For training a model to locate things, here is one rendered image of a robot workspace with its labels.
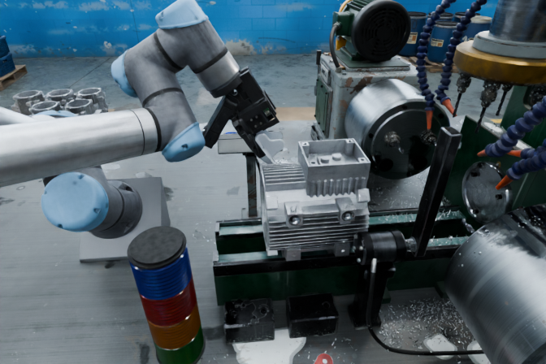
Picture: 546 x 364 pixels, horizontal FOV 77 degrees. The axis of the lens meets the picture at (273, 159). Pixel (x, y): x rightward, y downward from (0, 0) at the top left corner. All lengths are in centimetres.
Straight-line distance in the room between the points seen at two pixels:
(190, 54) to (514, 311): 60
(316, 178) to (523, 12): 43
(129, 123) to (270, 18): 567
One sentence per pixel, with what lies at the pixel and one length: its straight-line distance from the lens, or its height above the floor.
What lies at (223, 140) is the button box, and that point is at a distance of 89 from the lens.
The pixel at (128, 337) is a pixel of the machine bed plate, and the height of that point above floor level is 80.
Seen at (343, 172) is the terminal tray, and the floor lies 113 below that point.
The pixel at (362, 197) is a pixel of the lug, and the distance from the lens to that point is 68.
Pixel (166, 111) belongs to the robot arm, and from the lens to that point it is 58.
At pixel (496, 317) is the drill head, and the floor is 107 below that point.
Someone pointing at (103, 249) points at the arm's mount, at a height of 83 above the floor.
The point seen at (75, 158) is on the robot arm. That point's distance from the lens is 53.
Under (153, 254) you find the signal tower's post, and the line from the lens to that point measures 38.
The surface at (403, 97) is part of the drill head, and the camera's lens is 96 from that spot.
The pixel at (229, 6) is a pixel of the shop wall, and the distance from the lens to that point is 613.
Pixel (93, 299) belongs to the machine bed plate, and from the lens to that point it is 94.
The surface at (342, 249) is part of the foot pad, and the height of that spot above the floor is 98.
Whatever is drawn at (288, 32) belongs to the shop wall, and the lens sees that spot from 621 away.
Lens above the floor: 148
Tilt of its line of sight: 31 degrees down
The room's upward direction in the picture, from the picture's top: straight up
